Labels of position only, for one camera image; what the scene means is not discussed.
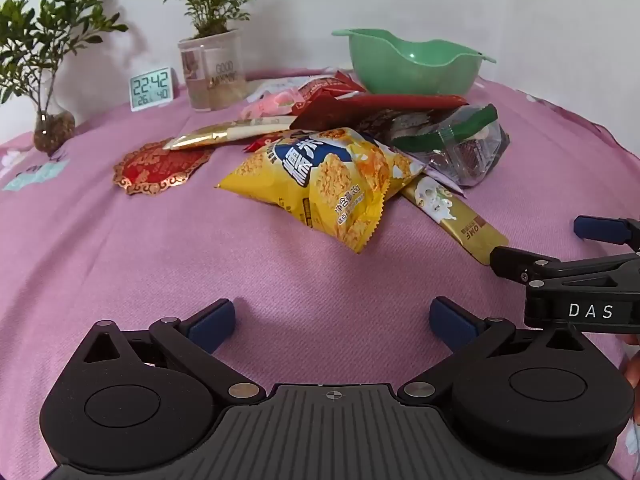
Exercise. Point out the dark red long packet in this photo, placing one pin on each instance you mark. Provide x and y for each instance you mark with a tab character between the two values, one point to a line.
380	107

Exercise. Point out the yellow puffed snack bag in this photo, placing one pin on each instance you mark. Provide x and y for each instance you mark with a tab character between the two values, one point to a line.
320	185

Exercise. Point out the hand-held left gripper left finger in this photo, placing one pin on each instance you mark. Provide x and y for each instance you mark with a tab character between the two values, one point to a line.
214	327

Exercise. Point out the purple snack packet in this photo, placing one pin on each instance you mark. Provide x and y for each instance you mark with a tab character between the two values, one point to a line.
447	182

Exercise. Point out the person's right hand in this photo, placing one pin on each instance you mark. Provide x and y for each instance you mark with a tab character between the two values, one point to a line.
633	377

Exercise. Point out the green plastic bowl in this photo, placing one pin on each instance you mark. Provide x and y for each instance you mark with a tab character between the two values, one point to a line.
415	67

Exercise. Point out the gold stick packet white print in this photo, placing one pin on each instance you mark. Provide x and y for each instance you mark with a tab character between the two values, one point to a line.
450	215

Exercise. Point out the pink printed cloth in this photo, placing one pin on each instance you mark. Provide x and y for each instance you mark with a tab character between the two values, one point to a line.
150	260

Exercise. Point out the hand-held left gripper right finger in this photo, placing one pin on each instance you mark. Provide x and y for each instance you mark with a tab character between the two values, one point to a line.
450	327

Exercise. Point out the red snack packet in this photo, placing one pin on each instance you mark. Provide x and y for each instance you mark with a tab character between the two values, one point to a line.
325	87

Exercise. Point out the plant in white cup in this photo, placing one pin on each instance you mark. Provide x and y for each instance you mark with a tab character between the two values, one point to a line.
212	70

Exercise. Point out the red gold ornate packet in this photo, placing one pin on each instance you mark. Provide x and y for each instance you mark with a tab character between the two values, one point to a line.
160	167

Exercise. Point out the white digital clock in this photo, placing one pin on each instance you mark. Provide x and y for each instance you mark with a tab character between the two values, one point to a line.
152	89

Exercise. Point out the plant in glass vase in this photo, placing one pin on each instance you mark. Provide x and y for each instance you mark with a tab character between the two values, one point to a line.
50	132

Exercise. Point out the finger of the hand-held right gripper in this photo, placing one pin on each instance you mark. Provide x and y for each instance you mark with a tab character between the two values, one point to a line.
595	229
520	262

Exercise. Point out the clear bag with green stripe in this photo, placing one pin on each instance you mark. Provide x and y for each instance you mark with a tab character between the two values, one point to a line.
465	145

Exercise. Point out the pink peach candy packet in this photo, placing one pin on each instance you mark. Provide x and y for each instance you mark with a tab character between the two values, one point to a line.
272	105

